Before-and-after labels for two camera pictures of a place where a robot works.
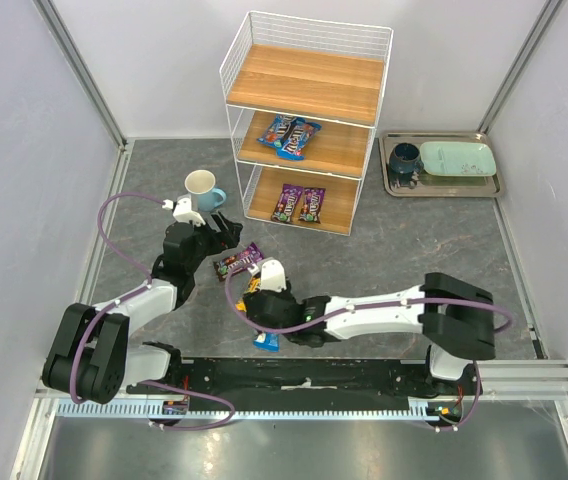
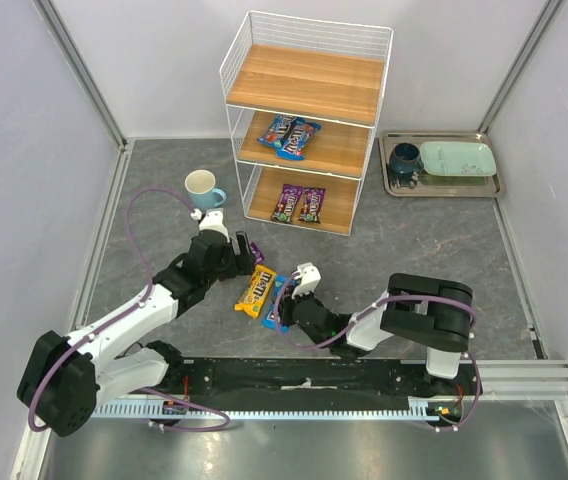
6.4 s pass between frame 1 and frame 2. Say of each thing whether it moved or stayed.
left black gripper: moved
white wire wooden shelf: stayed
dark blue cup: stayed
